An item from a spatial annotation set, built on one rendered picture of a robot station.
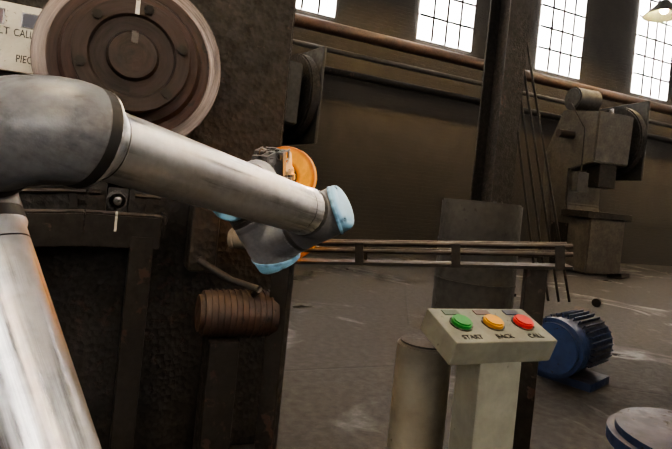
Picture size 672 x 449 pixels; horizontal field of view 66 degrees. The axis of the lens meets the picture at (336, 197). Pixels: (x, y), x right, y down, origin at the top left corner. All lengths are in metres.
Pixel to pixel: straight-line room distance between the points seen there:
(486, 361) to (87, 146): 0.77
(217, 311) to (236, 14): 0.92
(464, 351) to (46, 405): 0.66
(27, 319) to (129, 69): 0.91
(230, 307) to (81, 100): 0.91
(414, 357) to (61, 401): 0.73
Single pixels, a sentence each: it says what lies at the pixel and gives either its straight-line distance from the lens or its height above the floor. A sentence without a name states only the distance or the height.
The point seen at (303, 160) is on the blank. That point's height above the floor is 0.90.
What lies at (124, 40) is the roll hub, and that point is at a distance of 1.43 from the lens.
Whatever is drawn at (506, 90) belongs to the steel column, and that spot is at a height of 2.01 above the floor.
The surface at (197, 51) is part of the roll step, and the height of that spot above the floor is 1.17.
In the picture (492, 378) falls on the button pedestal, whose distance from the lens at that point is 1.06.
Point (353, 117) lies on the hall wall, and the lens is 8.43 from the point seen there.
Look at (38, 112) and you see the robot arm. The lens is 0.58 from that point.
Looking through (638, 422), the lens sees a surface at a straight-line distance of 1.27.
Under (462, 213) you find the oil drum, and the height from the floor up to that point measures 0.78.
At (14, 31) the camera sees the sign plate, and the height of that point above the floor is 1.17.
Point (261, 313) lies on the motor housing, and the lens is 1.42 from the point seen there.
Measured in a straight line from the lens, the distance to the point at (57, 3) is 1.55.
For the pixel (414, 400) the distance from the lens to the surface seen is 1.17.
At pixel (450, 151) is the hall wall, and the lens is 9.35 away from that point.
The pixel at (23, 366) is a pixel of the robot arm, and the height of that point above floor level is 0.62.
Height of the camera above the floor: 0.82
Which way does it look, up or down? level
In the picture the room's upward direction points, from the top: 6 degrees clockwise
